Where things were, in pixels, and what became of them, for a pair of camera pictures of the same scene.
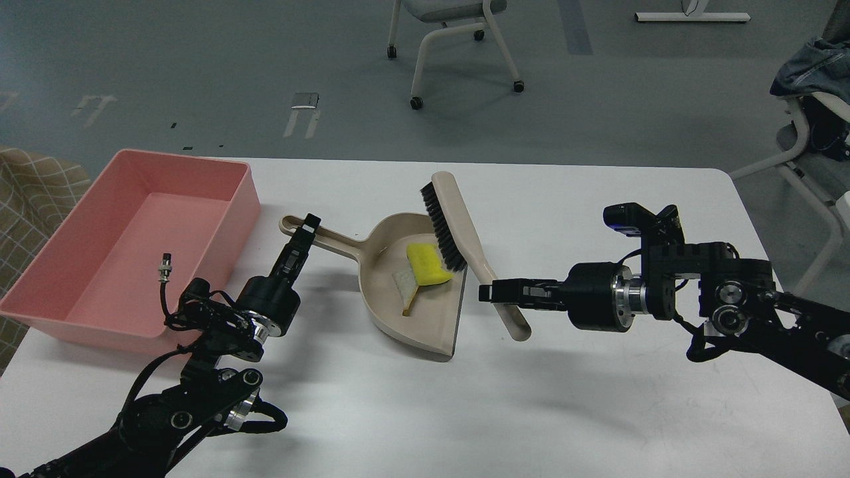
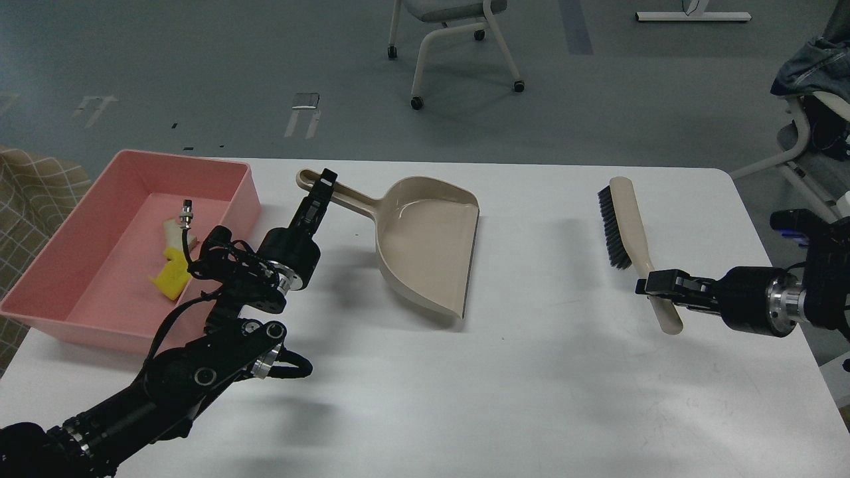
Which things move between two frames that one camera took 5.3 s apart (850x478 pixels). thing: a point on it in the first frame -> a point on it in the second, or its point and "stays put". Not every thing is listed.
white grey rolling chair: (452, 14) stays put
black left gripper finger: (292, 260) -> (309, 215)
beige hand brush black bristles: (459, 243) -> (626, 243)
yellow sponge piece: (427, 264) -> (174, 275)
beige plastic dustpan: (429, 329) -> (426, 231)
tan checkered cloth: (37, 188) stays put
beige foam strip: (407, 285) -> (172, 235)
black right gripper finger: (528, 293) -> (682, 289)
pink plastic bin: (95, 282) stays put
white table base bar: (691, 16) stays put
